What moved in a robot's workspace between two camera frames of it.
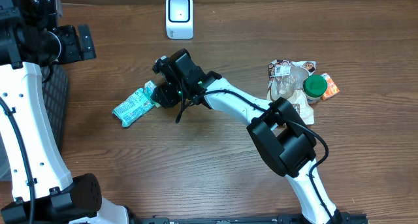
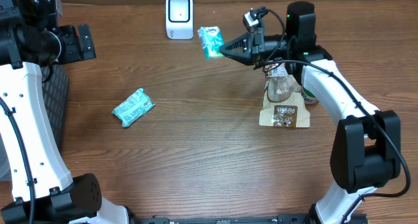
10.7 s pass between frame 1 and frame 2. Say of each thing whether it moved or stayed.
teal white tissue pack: moved
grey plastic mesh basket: stayed
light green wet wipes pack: stayed
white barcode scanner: stayed
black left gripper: stayed
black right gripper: moved
